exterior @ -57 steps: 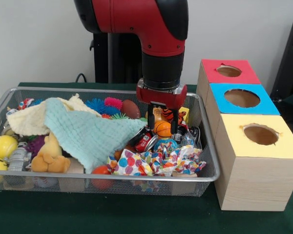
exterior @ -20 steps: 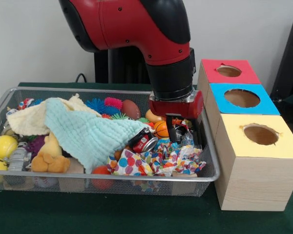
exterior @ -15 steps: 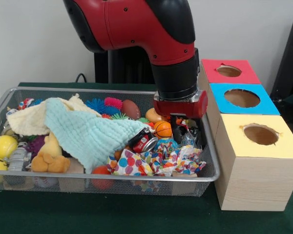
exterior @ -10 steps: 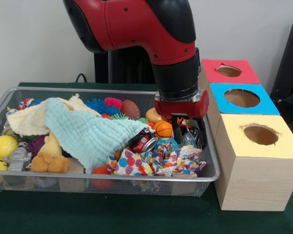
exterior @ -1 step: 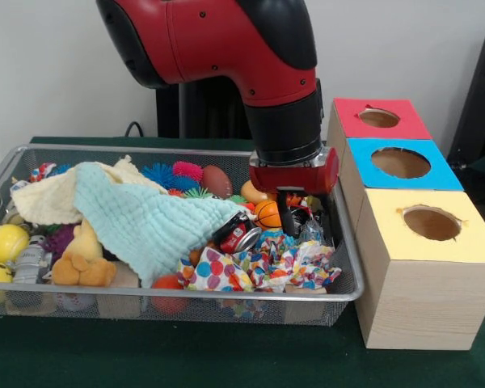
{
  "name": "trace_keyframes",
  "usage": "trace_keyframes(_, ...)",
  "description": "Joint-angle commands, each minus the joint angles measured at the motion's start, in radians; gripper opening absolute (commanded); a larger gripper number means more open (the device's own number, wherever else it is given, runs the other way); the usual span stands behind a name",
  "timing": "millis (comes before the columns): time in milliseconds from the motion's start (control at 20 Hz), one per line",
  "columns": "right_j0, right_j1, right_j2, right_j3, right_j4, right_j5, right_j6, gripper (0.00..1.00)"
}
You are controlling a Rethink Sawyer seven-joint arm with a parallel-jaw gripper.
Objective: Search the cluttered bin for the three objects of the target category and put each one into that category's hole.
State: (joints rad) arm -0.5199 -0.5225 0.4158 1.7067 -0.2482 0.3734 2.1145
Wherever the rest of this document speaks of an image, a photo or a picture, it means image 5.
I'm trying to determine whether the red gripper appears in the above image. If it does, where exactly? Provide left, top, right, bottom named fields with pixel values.
left=249, top=147, right=340, bottom=243

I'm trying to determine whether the mint green muslin cloth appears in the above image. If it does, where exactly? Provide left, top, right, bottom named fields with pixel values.
left=72, top=161, right=250, bottom=289

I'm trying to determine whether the cream muslin cloth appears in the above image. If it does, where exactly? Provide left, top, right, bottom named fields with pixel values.
left=11, top=155, right=169, bottom=226

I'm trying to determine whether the wooden box with three holes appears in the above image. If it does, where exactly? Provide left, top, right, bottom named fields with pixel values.
left=324, top=96, right=485, bottom=351

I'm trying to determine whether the orange toy basketball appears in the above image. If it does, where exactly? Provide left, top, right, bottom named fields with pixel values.
left=252, top=200, right=284, bottom=231

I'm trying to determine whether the crumpled confetti print paper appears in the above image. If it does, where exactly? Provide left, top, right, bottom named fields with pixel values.
left=242, top=230, right=343, bottom=293

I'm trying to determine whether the crushed red soda can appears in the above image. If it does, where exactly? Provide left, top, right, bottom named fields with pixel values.
left=212, top=212, right=263, bottom=255

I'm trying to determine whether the crumpled polka dot paper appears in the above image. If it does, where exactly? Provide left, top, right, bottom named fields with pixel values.
left=176, top=247, right=255, bottom=292

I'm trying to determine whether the black upright panel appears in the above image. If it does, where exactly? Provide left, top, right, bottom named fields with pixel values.
left=447, top=26, right=485, bottom=171

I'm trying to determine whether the brown plush animal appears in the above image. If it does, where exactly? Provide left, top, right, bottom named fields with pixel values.
left=51, top=252, right=117, bottom=287

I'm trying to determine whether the grey toy robot figure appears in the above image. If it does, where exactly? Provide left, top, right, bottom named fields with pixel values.
left=11, top=236, right=52, bottom=284

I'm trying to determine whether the silver wire mesh bin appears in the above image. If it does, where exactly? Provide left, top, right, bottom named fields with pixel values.
left=0, top=144, right=365, bottom=327

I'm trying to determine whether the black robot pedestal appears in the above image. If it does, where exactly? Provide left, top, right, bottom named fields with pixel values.
left=155, top=78, right=254, bottom=141

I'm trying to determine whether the black cable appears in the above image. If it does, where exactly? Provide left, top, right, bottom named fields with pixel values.
left=124, top=120, right=146, bottom=138

